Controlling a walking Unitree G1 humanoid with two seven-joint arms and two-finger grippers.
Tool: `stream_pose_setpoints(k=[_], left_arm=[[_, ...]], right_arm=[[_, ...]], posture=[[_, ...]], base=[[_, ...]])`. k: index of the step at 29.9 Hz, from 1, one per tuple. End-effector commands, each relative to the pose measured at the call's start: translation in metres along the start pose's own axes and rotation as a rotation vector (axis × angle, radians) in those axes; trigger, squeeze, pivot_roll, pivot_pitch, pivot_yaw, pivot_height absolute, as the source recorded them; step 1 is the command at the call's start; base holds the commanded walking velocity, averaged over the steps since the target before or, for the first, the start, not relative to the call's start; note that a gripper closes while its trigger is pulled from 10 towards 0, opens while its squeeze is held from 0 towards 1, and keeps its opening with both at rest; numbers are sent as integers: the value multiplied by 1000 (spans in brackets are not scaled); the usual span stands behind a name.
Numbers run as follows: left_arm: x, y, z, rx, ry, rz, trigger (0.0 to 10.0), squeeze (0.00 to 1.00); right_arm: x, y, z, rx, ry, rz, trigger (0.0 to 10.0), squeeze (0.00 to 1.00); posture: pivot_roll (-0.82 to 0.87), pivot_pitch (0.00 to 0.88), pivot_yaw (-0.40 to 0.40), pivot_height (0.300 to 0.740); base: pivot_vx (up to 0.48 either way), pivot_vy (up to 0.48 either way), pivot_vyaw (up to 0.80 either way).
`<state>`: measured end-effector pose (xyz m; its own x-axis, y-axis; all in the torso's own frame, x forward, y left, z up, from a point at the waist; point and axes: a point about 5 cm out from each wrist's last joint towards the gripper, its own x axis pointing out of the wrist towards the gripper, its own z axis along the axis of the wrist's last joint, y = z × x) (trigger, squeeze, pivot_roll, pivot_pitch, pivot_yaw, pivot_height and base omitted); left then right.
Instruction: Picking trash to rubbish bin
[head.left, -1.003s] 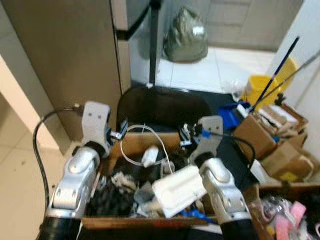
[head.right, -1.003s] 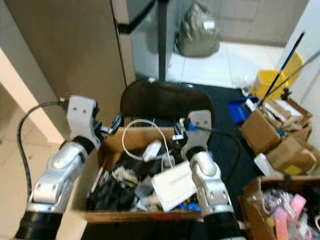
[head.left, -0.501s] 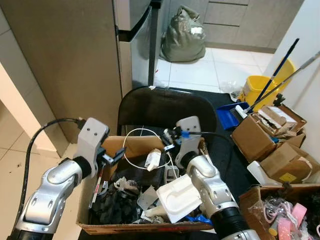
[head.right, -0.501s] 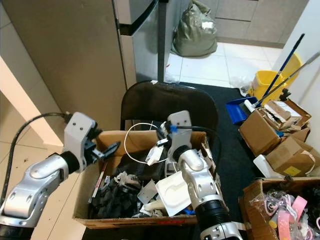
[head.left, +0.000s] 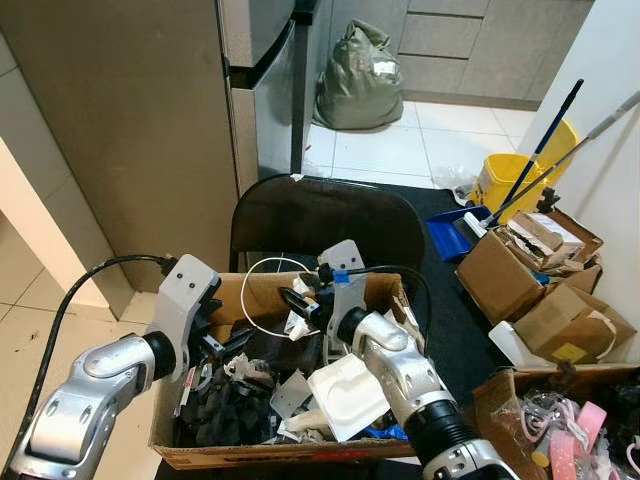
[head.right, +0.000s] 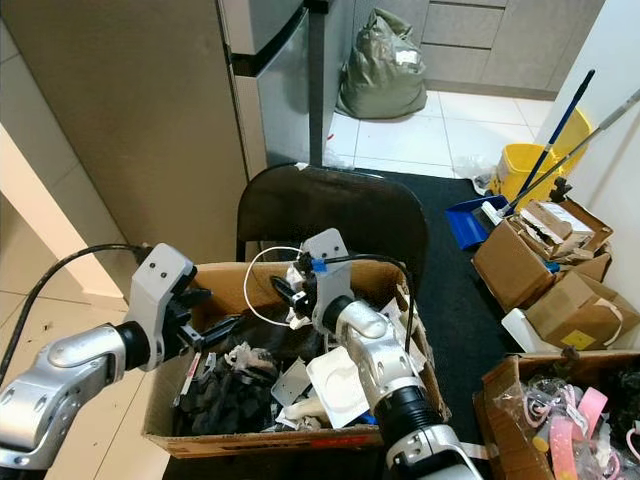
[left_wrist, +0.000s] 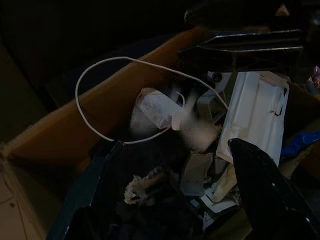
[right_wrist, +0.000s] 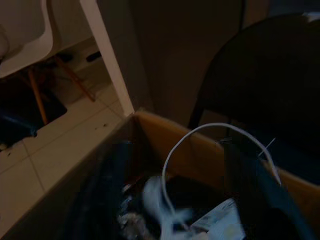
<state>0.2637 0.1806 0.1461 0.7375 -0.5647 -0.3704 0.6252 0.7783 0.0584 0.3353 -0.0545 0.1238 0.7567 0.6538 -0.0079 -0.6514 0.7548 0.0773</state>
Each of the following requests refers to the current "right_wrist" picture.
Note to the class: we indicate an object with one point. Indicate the black chair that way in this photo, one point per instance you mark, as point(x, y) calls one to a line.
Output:
point(262, 75)

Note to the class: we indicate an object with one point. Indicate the printed paper trash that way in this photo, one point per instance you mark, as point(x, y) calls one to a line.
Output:
point(220, 220)

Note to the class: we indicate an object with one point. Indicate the white table leg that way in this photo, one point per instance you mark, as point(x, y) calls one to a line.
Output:
point(107, 62)

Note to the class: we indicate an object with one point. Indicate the white crumpled trash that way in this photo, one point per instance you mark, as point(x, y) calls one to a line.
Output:
point(155, 197)

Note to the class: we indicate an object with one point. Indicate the white shell chair wooden legs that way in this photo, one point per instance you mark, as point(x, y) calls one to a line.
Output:
point(25, 37)

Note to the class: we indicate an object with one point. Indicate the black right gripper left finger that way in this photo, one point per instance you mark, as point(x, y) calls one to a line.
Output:
point(110, 190)

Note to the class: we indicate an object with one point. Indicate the dark blue bag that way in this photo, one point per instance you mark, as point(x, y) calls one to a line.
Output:
point(15, 125)

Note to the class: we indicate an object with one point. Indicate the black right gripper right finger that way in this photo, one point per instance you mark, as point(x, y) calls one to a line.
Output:
point(257, 200)

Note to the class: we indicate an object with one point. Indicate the brown cardboard box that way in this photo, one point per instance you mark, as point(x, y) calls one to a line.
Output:
point(195, 150)

